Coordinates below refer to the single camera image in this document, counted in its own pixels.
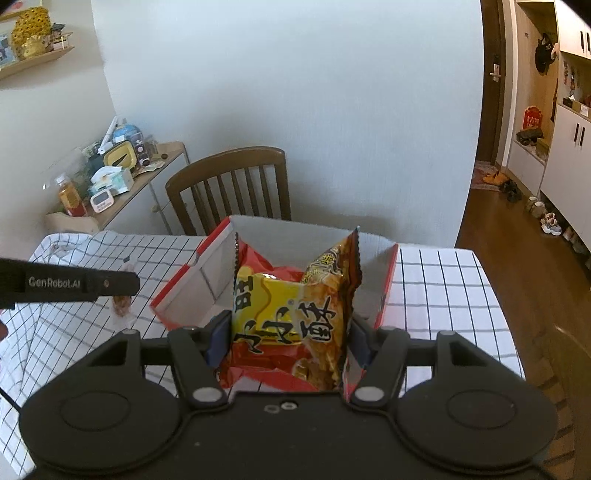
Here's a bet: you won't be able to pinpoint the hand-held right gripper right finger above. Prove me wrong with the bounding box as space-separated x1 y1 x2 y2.
346 318 483 409

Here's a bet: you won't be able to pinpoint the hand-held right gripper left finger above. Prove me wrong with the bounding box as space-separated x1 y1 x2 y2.
95 310 233 409

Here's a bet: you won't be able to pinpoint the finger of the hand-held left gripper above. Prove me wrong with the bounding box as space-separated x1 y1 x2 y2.
95 271 140 297

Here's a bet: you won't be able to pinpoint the clear brown snack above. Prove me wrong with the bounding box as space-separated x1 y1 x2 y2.
112 295 136 324

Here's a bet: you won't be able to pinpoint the orange yellow snack packet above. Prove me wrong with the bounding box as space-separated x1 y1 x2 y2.
217 226 365 393

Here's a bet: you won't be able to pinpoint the red cardboard box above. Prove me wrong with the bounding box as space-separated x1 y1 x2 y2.
150 215 400 330

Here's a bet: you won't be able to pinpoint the white kitchen timer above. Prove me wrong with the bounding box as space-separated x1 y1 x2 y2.
90 189 115 213

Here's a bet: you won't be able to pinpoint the checked white tablecloth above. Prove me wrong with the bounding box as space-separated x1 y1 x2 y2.
0 231 527 462

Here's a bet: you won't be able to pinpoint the orange drink bottle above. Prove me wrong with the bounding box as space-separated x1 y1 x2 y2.
56 174 88 217

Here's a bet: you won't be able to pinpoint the pale green tissue pack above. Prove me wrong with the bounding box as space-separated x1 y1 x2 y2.
88 167 136 195

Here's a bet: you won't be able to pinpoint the yellow desk clock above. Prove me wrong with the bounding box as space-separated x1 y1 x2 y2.
102 142 137 168

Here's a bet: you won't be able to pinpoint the wooden side table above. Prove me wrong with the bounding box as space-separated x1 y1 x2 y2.
44 141 191 234

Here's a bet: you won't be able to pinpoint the white tube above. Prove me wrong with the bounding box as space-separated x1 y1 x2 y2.
99 116 120 153

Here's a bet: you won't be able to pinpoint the blue round container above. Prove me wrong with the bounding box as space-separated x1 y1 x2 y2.
113 124 144 144

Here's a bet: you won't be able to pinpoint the brown wooden chair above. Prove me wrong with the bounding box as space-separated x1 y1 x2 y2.
522 323 591 480
165 146 293 236

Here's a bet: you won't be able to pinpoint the patterned door rug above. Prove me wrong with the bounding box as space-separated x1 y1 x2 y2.
470 161 502 189

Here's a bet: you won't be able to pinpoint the white patterned sneakers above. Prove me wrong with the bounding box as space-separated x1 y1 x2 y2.
540 212 564 237

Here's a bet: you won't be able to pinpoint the low white cabinet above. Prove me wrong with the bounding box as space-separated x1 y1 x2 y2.
505 138 550 197

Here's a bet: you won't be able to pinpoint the small house figurine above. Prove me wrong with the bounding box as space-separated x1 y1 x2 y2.
48 23 75 51

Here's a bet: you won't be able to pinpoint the yellow flower decoration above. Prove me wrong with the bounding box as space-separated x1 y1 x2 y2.
10 7 52 58

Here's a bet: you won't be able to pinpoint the dark brown door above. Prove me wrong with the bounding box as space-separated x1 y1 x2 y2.
475 0 509 167

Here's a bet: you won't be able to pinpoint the tall white cabinet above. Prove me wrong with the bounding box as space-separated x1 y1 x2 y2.
539 104 591 254

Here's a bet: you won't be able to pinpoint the black hanging hat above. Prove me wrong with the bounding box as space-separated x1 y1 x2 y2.
534 33 559 75

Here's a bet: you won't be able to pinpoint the wooden wall shelf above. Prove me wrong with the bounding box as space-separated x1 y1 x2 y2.
0 45 75 79

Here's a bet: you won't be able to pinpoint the white wall cabinet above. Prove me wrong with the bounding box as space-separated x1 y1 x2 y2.
551 0 591 58

